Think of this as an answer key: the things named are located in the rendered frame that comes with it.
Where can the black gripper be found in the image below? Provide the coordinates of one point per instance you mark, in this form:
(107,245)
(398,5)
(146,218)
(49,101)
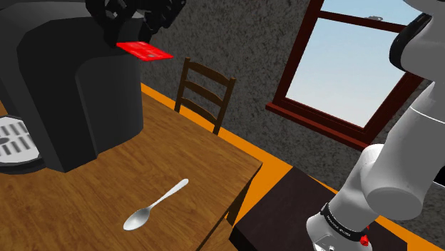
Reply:
(139,14)

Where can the red card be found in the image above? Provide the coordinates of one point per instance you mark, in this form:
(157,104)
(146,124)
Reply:
(147,51)

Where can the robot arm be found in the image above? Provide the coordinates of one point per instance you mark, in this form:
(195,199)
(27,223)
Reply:
(400,167)

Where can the dark wooden chair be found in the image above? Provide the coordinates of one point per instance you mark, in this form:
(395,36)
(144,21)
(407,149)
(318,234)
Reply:
(205,91)

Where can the black coffee machine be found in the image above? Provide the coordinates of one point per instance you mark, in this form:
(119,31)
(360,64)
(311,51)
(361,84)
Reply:
(76,100)

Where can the silver spoon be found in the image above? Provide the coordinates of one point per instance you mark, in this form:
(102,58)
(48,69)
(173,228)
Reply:
(137,219)

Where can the wooden table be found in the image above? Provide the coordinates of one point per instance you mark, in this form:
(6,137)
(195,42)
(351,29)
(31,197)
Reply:
(69,208)

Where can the dark red framed window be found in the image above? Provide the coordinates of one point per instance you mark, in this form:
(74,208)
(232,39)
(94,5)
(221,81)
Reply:
(344,69)

